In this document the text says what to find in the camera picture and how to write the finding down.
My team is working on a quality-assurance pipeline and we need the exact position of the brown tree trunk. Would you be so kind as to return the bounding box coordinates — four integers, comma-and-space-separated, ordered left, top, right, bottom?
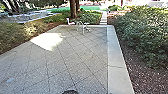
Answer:
69, 0, 81, 20

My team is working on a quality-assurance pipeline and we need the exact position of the dark grey trash bag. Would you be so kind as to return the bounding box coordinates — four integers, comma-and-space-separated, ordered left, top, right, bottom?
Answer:
61, 89, 80, 94

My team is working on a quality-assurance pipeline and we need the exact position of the green shrub bed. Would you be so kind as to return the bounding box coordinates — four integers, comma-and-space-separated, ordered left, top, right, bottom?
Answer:
113, 4, 168, 69

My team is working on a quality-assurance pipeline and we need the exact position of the low green hedge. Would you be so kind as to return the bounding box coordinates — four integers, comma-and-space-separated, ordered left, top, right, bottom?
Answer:
75, 9, 104, 26

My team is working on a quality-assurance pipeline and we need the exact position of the metal garden bench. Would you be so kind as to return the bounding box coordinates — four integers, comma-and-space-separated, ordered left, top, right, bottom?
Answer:
65, 17, 77, 27

